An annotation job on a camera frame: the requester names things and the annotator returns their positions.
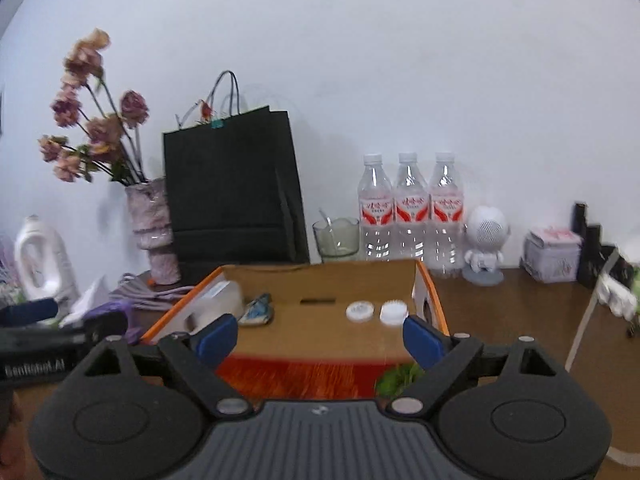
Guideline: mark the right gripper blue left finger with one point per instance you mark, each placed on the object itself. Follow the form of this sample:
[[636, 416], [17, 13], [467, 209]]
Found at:
[[213, 343]]

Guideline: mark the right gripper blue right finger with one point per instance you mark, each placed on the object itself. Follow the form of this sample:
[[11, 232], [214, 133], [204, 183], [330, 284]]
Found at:
[[423, 342]]

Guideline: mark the white plastic bottle in box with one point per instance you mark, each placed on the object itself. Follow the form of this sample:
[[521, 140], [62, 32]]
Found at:
[[225, 297]]

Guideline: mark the white ridged jar lid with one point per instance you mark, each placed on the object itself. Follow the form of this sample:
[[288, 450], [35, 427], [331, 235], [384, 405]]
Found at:
[[394, 313]]

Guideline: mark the blue patterned small pouch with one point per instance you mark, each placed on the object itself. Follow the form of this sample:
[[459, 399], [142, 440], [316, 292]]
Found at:
[[259, 312]]

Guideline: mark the white jar lid flat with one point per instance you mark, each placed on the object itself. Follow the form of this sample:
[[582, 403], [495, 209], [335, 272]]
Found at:
[[359, 311]]

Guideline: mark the white detergent bottle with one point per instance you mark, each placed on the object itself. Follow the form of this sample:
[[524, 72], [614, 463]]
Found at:
[[43, 265]]

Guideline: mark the orange cardboard box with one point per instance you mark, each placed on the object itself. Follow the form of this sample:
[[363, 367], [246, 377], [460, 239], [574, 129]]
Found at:
[[310, 350]]

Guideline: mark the right water bottle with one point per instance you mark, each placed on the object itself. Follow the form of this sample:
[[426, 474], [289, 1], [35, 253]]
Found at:
[[445, 191]]

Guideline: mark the middle water bottle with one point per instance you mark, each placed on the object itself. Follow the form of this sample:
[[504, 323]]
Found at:
[[411, 206]]

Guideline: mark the white robot figurine speaker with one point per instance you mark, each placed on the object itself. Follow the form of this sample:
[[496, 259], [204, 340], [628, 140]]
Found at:
[[486, 232]]

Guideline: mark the mottled pink vase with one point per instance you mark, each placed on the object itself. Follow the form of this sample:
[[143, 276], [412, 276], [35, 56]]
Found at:
[[150, 219]]

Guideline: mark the glass cup with spoon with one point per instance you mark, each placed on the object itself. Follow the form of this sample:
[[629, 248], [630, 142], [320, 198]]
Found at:
[[337, 238]]

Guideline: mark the black paper shopping bag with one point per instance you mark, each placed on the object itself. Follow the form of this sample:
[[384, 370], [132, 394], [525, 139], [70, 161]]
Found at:
[[233, 190]]

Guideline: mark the small lilac tin box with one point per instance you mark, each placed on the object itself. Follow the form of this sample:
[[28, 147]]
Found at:
[[551, 255]]

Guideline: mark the black small bottles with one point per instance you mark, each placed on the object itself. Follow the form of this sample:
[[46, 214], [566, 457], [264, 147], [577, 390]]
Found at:
[[592, 255]]

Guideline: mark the white power strip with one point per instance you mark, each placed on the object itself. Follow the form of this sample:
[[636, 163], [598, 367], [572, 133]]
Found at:
[[618, 288]]

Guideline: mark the dried pink flower bouquet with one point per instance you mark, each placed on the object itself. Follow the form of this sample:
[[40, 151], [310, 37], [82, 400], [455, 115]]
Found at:
[[100, 133]]

